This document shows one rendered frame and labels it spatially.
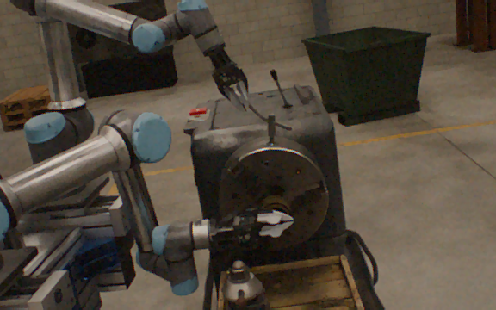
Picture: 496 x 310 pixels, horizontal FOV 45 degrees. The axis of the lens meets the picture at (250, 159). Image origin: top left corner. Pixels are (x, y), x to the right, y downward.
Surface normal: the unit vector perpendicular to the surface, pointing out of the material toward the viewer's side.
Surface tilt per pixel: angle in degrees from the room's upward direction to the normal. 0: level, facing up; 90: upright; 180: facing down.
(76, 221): 90
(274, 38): 90
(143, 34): 90
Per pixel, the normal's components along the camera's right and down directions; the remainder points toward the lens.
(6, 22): 0.02, 0.30
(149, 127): 0.76, 0.07
